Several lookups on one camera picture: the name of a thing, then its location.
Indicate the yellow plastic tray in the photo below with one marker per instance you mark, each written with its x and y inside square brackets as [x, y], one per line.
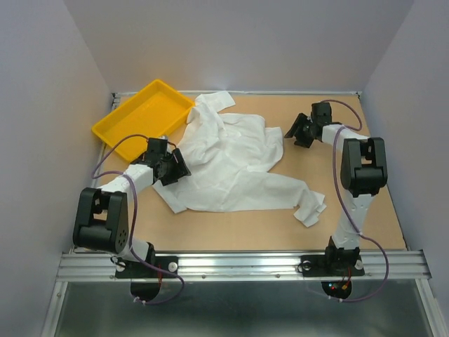
[156, 110]

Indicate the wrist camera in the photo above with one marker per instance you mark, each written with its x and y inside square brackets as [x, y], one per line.
[321, 113]
[157, 146]

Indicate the aluminium front rail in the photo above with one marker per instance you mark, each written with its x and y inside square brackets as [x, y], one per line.
[229, 267]

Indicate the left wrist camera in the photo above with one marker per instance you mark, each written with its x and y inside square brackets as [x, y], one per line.
[157, 146]

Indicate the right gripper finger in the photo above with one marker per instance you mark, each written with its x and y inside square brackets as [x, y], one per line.
[297, 127]
[305, 139]

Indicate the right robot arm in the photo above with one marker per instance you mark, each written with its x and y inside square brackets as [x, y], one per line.
[360, 168]

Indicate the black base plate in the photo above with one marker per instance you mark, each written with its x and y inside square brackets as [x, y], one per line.
[135, 270]
[315, 265]

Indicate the aluminium left side rail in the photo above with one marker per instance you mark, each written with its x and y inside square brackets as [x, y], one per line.
[100, 221]

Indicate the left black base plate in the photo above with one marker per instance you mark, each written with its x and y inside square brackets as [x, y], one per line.
[135, 270]

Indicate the aluminium rail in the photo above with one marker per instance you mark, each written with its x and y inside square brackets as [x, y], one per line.
[229, 267]
[234, 92]
[100, 221]

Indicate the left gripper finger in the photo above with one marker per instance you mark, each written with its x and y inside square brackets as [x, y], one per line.
[180, 164]
[172, 175]

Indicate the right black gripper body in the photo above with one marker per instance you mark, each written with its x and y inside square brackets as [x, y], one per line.
[309, 123]

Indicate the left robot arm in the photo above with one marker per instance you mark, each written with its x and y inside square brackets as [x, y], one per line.
[136, 178]

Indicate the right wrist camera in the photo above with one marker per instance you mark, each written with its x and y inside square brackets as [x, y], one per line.
[321, 113]

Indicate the aluminium back rail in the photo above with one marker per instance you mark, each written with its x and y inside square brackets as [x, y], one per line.
[234, 92]

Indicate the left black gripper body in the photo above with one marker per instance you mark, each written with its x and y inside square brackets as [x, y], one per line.
[168, 161]

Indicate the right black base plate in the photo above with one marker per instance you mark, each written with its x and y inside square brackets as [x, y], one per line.
[315, 265]

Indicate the white long sleeve shirt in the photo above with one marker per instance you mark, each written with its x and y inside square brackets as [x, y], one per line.
[230, 156]

